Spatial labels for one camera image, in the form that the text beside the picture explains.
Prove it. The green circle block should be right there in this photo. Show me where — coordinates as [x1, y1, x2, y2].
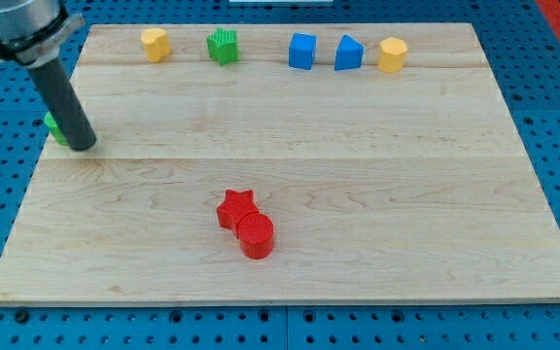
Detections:
[44, 112, 68, 146]

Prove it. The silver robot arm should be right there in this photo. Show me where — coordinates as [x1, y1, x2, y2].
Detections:
[0, 0, 85, 68]

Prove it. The red circle block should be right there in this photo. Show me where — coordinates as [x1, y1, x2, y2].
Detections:
[237, 213, 274, 260]

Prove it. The yellow heart block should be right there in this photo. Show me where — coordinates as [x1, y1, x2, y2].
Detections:
[140, 28, 171, 63]

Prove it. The light wooden board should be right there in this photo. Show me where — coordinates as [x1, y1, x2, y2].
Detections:
[0, 23, 560, 307]

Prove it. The red star block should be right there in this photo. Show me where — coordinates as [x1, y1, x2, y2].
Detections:
[216, 189, 259, 237]

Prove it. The blue cube block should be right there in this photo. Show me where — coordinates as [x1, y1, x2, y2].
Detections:
[288, 33, 317, 70]

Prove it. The blue triangle block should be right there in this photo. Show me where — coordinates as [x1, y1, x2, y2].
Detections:
[334, 34, 365, 71]

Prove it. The green star block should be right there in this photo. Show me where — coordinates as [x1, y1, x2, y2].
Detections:
[206, 27, 240, 66]

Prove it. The yellow hexagon block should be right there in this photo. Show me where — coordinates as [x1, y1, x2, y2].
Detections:
[377, 37, 408, 74]

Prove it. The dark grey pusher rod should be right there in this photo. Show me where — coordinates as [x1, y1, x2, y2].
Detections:
[28, 57, 97, 152]

